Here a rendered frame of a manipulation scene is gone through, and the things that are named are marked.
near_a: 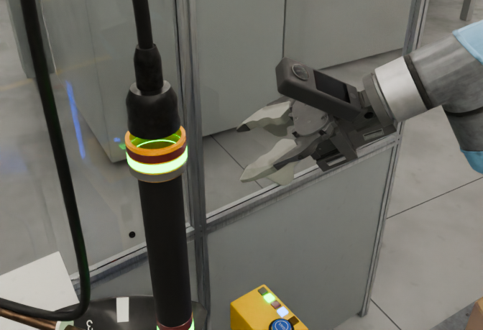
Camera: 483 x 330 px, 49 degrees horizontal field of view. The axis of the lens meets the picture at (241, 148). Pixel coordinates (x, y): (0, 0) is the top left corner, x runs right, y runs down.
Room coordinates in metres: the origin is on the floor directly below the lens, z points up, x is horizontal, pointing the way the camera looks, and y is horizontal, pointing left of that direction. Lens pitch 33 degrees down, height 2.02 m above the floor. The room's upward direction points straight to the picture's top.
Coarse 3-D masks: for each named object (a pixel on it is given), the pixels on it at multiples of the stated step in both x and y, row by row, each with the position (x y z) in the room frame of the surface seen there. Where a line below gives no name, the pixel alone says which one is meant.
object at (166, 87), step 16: (144, 64) 0.31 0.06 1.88; (160, 64) 0.32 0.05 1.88; (144, 80) 0.31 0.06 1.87; (160, 80) 0.32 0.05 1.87; (128, 96) 0.31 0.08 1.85; (144, 96) 0.31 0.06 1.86; (160, 96) 0.31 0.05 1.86; (176, 96) 0.32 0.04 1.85; (128, 112) 0.31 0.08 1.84; (144, 112) 0.30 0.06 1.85; (160, 112) 0.30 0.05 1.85; (176, 112) 0.32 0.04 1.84; (128, 128) 0.31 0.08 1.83; (144, 128) 0.30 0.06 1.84; (160, 128) 0.30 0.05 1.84; (176, 128) 0.31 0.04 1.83
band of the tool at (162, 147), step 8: (128, 136) 0.32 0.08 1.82; (176, 136) 0.34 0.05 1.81; (184, 136) 0.32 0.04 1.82; (128, 144) 0.31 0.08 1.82; (136, 144) 0.33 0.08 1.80; (144, 144) 0.34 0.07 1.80; (152, 144) 0.34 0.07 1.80; (160, 144) 0.34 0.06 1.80; (168, 144) 0.34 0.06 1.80; (176, 144) 0.31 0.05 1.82; (136, 152) 0.30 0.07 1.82; (144, 152) 0.30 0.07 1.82; (152, 152) 0.30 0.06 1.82; (160, 152) 0.30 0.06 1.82; (168, 152) 0.30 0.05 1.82; (184, 152) 0.31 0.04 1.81; (176, 168) 0.31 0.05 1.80
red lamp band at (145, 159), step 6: (186, 144) 0.32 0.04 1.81; (126, 150) 0.31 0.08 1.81; (180, 150) 0.31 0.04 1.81; (132, 156) 0.30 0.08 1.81; (138, 156) 0.30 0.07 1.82; (144, 156) 0.30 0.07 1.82; (150, 156) 0.30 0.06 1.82; (156, 156) 0.30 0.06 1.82; (162, 156) 0.30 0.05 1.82; (168, 156) 0.30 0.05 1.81; (174, 156) 0.30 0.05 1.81; (144, 162) 0.30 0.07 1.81; (150, 162) 0.30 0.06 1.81; (156, 162) 0.30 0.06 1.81
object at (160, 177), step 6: (186, 162) 0.32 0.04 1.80; (180, 168) 0.31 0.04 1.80; (132, 174) 0.31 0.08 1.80; (138, 174) 0.30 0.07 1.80; (144, 174) 0.30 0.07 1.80; (162, 174) 0.30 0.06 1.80; (168, 174) 0.30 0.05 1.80; (174, 174) 0.30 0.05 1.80; (180, 174) 0.31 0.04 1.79; (144, 180) 0.30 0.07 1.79; (150, 180) 0.30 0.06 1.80; (156, 180) 0.30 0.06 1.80; (162, 180) 0.30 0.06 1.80
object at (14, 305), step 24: (24, 0) 0.34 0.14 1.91; (144, 0) 0.32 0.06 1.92; (144, 24) 0.32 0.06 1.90; (144, 48) 0.32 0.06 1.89; (48, 72) 0.35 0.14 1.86; (48, 96) 0.35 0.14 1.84; (48, 120) 0.35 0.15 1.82; (72, 192) 0.35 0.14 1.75; (72, 216) 0.35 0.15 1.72; (24, 312) 0.38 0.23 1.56; (48, 312) 0.37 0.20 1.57; (72, 312) 0.36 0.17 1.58
